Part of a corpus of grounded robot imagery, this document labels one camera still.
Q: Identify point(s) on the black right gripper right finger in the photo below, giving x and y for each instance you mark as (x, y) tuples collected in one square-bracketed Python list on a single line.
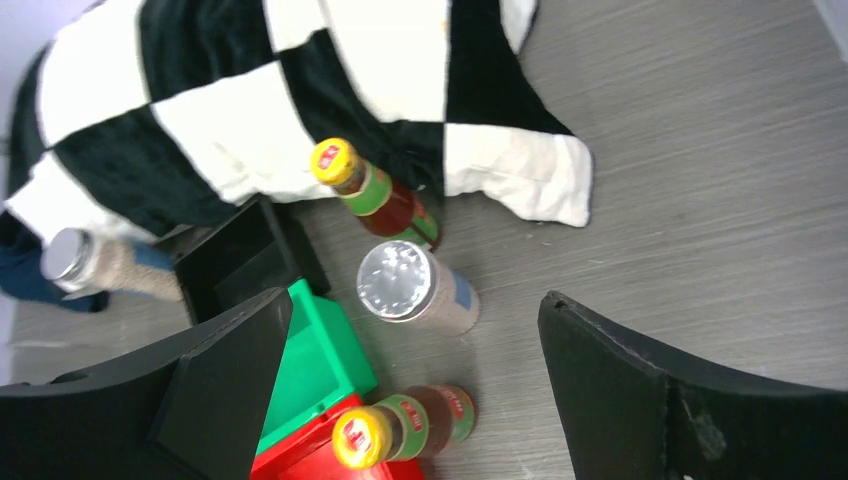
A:
[(633, 407)]

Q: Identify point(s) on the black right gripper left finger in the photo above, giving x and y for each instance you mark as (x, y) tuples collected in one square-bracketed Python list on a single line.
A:
[(189, 406)]

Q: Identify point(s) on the red plastic bin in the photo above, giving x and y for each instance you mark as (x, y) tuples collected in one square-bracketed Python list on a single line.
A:
[(307, 454)]

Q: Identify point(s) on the green plastic bin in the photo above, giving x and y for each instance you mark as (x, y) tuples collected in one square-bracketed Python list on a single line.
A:
[(323, 362)]

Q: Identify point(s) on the black plastic bin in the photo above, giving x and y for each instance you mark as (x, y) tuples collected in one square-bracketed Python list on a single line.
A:
[(262, 246)]

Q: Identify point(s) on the silver-lid spice jar left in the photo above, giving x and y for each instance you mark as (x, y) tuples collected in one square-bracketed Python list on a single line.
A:
[(81, 263)]

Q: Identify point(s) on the silver-lid spice jar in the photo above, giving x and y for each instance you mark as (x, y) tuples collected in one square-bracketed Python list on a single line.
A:
[(405, 284), (81, 263)]

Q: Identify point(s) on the yellow-capped sauce bottle near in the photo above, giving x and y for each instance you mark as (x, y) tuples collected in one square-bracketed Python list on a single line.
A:
[(418, 422)]

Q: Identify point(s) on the yellow-capped sauce bottle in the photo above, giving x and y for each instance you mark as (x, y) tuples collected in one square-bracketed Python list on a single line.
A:
[(384, 206), (418, 422)]

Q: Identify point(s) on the dark blue cloth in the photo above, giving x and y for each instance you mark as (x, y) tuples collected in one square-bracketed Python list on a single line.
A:
[(21, 277)]

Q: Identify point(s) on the silver-lid spice jar right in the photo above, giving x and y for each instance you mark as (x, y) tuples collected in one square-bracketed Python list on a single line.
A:
[(405, 284)]

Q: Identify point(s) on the yellow-capped sauce bottle far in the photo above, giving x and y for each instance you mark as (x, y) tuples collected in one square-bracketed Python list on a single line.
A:
[(384, 206)]

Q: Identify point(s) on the black white checkered blanket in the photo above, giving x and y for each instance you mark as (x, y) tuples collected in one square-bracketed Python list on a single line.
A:
[(142, 116)]

